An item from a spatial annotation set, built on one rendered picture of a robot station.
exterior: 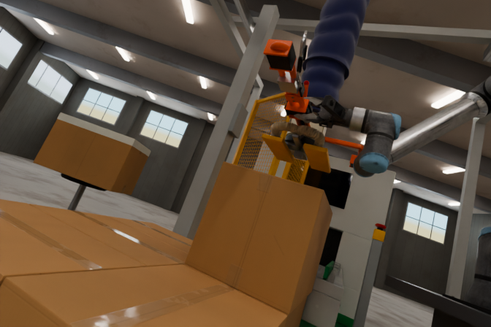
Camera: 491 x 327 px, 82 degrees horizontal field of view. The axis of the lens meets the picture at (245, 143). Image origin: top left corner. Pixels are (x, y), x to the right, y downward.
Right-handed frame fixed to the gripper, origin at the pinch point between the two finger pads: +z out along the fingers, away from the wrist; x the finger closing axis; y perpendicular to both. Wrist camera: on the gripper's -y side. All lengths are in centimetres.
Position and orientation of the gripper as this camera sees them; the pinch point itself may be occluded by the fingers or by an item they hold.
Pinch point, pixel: (299, 106)
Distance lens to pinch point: 116.1
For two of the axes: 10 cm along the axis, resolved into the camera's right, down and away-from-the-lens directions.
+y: 3.0, 3.4, 8.9
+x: 3.4, -9.1, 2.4
